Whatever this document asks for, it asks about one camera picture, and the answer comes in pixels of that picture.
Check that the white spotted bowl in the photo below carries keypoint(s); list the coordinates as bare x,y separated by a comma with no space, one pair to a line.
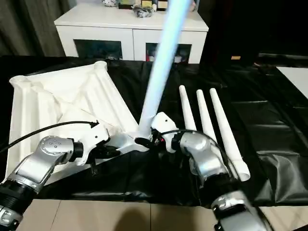
109,2

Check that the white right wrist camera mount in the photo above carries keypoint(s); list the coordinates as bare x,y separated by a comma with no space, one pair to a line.
166,122

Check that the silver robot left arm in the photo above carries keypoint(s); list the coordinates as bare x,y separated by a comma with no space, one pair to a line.
41,158

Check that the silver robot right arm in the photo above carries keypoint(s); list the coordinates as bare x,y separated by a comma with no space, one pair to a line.
207,154

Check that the dark green box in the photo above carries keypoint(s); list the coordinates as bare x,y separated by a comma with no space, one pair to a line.
125,5

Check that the white blue carton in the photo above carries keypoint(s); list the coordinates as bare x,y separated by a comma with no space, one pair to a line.
178,59

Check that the black work mat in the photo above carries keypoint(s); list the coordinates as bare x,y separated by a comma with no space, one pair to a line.
264,132

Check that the white plastic table leg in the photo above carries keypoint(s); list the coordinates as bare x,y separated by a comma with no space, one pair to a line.
205,113
187,106
163,60
226,132

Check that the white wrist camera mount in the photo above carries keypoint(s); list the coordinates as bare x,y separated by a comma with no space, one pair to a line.
166,122
93,134

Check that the white cabinet with glass doors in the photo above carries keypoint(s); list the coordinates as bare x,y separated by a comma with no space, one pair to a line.
101,29

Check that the white plastic table top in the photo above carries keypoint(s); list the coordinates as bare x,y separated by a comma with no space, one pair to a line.
60,96

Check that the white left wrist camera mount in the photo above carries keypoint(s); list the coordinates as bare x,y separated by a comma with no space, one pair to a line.
93,134

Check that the small yellow box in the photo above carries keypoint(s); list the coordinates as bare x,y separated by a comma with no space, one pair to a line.
235,57

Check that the white flat board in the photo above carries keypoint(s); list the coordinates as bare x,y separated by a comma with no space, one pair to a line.
293,77

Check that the dark framed plaque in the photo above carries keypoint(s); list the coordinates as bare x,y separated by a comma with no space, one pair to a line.
162,4

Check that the grey curtain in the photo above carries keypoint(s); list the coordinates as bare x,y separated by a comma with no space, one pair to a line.
26,26

